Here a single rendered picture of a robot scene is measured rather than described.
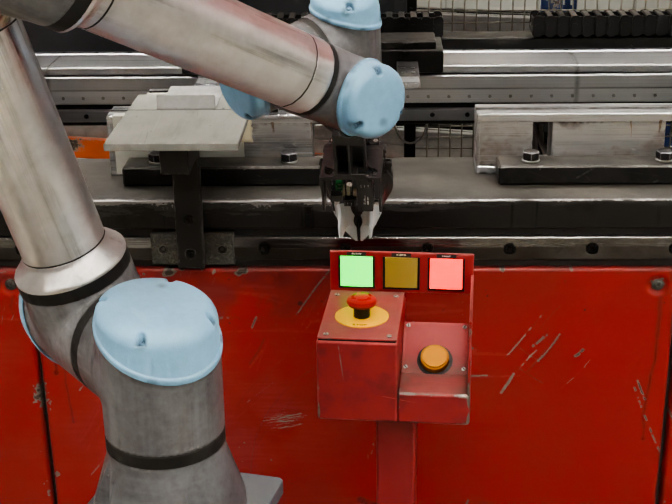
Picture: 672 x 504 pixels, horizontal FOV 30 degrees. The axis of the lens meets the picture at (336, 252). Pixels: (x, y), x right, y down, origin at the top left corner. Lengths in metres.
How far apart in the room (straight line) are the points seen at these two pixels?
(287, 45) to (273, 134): 0.78
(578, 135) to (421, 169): 0.24
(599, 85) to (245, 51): 1.15
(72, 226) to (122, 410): 0.19
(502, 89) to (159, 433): 1.17
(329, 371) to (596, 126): 0.59
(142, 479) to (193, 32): 0.42
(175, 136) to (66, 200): 0.52
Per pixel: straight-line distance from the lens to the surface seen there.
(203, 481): 1.21
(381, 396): 1.65
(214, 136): 1.71
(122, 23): 1.07
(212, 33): 1.11
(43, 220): 1.22
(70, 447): 2.06
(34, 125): 1.19
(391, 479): 1.77
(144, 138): 1.72
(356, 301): 1.65
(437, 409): 1.65
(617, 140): 1.96
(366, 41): 1.37
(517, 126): 1.93
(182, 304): 1.18
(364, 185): 1.46
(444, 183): 1.90
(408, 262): 1.73
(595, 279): 1.90
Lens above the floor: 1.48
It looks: 22 degrees down
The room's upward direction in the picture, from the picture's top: 1 degrees counter-clockwise
